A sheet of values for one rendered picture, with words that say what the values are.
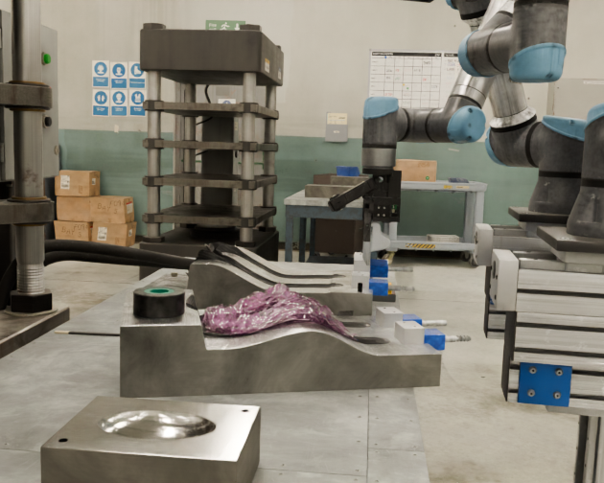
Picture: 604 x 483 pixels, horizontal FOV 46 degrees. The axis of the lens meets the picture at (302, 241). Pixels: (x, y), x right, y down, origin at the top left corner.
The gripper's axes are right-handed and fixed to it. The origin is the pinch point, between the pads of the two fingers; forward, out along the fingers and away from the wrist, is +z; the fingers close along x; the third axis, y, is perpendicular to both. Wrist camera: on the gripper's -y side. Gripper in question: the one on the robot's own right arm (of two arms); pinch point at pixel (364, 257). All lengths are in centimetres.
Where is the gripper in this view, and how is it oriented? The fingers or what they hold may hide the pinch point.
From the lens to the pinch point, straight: 159.2
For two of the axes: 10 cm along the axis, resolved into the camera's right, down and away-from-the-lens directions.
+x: 1.0, -1.3, 9.9
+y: 9.9, 0.4, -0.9
